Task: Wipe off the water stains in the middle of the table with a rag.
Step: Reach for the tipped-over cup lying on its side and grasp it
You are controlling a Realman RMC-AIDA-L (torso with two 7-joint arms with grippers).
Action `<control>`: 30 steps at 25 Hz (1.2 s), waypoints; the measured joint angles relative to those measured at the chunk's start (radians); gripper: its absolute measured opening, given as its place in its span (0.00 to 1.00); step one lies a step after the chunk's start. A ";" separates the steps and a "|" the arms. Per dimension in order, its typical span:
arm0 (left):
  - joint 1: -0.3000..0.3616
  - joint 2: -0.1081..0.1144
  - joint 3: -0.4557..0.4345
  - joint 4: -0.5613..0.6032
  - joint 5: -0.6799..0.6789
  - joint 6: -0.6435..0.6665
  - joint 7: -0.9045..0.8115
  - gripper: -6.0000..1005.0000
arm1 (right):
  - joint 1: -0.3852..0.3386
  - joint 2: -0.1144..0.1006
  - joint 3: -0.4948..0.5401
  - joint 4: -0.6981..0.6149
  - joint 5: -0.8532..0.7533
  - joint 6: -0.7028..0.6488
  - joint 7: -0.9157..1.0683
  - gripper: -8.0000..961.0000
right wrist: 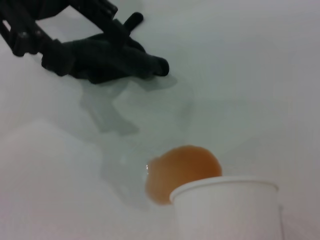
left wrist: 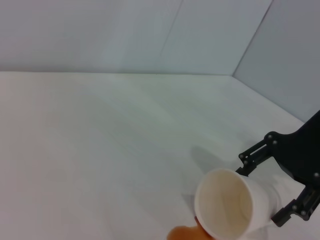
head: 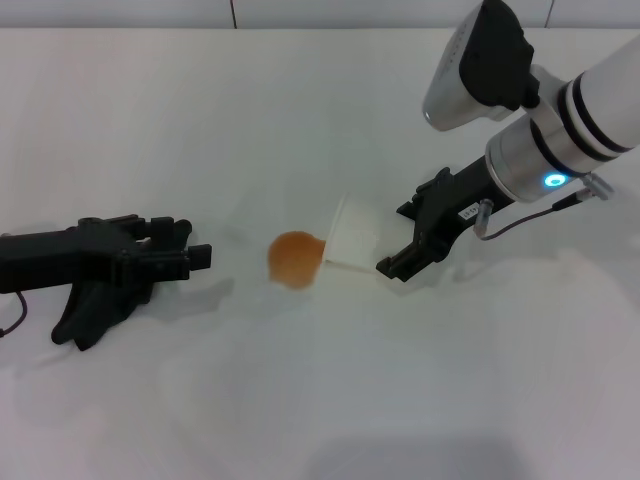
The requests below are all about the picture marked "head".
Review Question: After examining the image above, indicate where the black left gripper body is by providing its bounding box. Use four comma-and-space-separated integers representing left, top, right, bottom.
0, 214, 142, 297

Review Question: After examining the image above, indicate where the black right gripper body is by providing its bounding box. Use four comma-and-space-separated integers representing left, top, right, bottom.
414, 154, 506, 261

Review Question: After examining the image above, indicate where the white paper cup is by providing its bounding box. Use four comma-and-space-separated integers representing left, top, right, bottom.
322, 193, 399, 275

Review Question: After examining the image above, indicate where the dark blue rag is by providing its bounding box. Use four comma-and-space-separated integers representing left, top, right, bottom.
52, 218, 194, 352

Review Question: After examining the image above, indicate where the orange liquid stain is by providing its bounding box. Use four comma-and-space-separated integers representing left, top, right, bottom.
266, 230, 326, 291

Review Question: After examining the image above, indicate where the right arm cable with plug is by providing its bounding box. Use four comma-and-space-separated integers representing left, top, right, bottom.
473, 173, 615, 242

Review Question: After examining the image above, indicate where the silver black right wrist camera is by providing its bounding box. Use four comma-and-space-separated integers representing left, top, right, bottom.
422, 0, 545, 133

